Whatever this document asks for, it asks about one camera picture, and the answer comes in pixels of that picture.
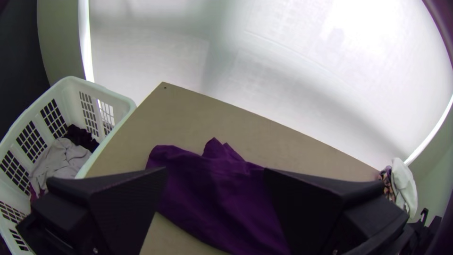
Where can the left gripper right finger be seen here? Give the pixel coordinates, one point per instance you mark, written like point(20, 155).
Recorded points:
point(318, 212)

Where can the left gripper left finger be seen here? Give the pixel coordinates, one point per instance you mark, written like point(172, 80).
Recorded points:
point(106, 212)

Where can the dark t-shirt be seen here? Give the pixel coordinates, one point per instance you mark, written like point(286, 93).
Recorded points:
point(219, 198)

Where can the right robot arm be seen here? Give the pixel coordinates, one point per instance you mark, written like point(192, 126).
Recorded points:
point(430, 232)

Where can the heap of clothes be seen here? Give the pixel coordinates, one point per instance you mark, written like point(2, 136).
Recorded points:
point(63, 159)

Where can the pile of folded clothes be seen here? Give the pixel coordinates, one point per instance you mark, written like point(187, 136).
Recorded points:
point(403, 184)

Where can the white laundry basket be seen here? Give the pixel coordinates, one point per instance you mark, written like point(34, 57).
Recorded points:
point(70, 88)

